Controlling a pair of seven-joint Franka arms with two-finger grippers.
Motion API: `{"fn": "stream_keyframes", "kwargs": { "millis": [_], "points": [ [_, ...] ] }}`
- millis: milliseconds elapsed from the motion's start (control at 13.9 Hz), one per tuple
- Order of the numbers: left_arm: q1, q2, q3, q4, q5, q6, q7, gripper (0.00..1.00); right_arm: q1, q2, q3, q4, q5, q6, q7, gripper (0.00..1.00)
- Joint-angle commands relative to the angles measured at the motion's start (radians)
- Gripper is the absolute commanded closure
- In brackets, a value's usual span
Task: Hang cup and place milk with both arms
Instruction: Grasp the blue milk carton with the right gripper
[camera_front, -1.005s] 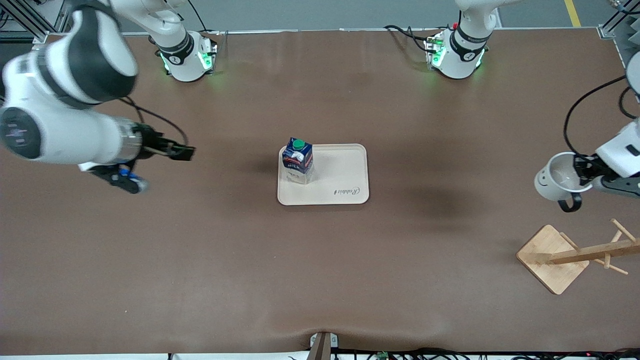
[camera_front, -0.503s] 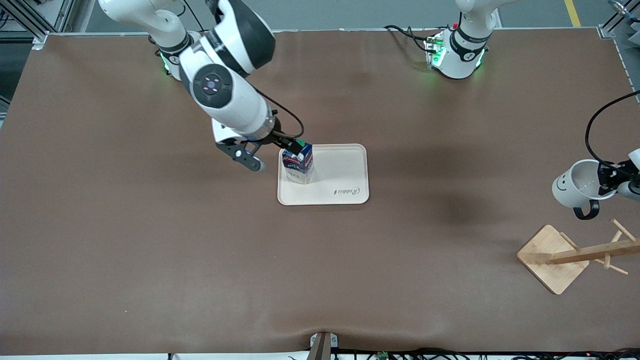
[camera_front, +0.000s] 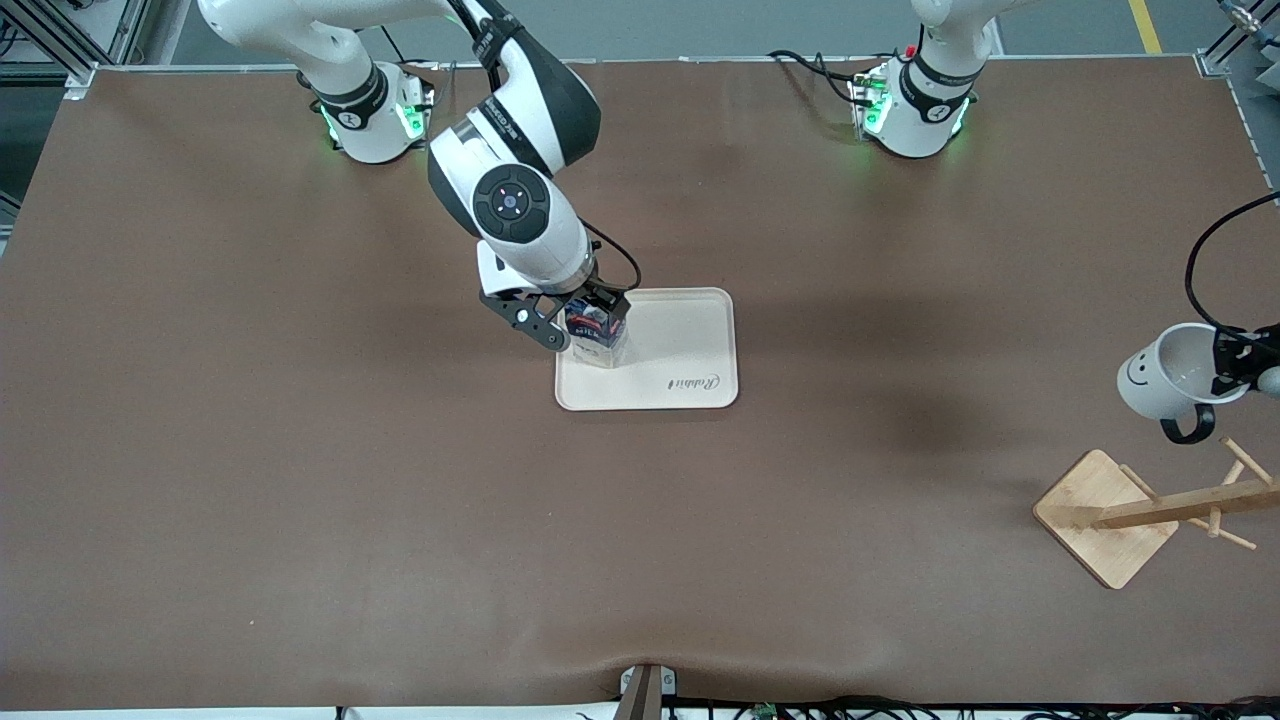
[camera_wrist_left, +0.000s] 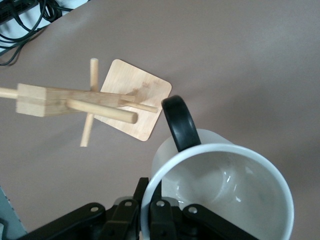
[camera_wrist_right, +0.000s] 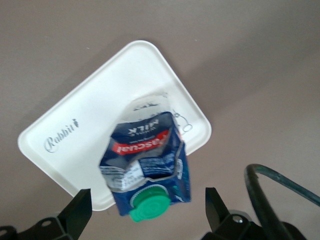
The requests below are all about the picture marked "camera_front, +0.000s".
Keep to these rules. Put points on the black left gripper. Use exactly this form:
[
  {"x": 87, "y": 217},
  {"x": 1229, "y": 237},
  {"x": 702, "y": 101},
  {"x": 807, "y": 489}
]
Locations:
[{"x": 1243, "y": 363}]

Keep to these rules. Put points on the wooden cup rack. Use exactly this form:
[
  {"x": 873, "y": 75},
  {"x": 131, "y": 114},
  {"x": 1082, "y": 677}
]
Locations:
[{"x": 1105, "y": 515}]

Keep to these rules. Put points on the grey table edge bracket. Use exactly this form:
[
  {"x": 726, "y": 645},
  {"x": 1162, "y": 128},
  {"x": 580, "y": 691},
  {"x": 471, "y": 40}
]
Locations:
[{"x": 647, "y": 690}]

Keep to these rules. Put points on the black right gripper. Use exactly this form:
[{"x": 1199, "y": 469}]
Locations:
[{"x": 603, "y": 297}]

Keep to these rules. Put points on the blue milk carton green cap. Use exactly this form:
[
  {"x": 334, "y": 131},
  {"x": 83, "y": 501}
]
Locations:
[{"x": 597, "y": 342}]

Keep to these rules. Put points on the beige plastic tray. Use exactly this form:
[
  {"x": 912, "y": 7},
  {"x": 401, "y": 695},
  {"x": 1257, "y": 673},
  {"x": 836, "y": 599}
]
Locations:
[{"x": 670, "y": 350}]

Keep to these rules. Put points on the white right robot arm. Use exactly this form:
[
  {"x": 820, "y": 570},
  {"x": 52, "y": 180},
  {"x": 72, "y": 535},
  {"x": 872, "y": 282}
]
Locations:
[{"x": 520, "y": 210}]

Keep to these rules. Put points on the aluminium frame rail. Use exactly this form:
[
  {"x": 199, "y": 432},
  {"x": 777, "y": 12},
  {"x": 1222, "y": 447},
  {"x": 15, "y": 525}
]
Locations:
[{"x": 1245, "y": 110}]

